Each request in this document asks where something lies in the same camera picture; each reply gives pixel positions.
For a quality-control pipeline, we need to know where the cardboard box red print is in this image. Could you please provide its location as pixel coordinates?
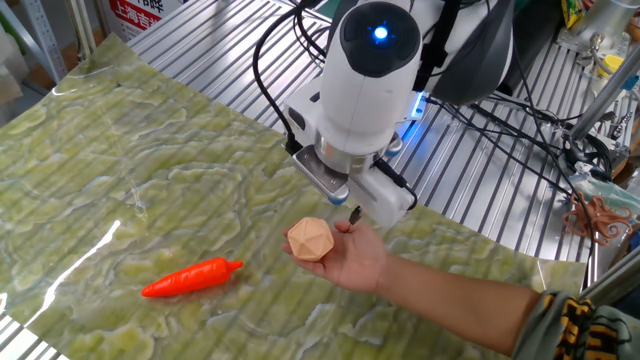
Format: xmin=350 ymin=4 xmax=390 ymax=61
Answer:
xmin=98 ymin=0 xmax=194 ymax=43

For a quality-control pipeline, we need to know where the orange toy carrot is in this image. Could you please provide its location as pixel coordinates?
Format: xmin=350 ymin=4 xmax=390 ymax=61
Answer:
xmin=140 ymin=256 xmax=244 ymax=299

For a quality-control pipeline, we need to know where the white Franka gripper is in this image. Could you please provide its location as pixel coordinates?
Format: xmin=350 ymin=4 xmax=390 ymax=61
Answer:
xmin=282 ymin=87 xmax=417 ymax=233

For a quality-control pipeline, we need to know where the person's bare forearm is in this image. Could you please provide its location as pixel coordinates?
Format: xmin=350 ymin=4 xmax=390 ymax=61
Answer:
xmin=377 ymin=252 xmax=544 ymax=358

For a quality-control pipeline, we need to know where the yellow snack bag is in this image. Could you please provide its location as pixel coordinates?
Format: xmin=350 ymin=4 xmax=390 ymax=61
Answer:
xmin=559 ymin=0 xmax=590 ymax=30

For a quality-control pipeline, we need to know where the brown toy octopus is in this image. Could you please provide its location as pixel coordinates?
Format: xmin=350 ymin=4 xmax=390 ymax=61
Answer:
xmin=561 ymin=191 xmax=636 ymax=248

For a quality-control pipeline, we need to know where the black gripper cable plug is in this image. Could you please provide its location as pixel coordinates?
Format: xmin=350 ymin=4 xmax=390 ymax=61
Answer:
xmin=373 ymin=158 xmax=419 ymax=212

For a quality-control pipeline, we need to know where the green marble pattern mat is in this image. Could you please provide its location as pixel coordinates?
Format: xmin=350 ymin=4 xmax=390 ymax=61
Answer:
xmin=0 ymin=32 xmax=587 ymax=360

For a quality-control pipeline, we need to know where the grey steel shelf frame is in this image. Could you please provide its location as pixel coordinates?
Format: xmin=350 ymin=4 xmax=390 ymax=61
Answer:
xmin=18 ymin=0 xmax=70 ymax=84

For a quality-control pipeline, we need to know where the peach polyhedron ball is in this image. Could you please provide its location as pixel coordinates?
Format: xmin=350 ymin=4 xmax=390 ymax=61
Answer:
xmin=286 ymin=216 xmax=336 ymax=263

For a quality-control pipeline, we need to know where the yellow plastic toy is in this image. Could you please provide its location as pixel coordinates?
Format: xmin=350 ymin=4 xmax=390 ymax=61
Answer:
xmin=596 ymin=53 xmax=627 ymax=79

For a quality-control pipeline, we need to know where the grey yellow black sleeve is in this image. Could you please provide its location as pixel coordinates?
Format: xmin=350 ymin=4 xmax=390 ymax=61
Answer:
xmin=510 ymin=289 xmax=640 ymax=360

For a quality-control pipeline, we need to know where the black camera cable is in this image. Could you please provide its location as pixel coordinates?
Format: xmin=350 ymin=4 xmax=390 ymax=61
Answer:
xmin=251 ymin=0 xmax=326 ymax=157

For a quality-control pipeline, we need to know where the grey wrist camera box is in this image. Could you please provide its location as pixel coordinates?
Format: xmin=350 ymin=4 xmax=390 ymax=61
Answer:
xmin=291 ymin=144 xmax=352 ymax=207

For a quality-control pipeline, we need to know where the person's bare hand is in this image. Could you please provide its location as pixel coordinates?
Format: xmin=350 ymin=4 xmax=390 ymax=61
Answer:
xmin=280 ymin=219 xmax=390 ymax=295

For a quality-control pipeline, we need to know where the grey aluminium pole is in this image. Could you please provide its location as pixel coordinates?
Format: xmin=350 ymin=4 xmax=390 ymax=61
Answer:
xmin=568 ymin=53 xmax=640 ymax=145

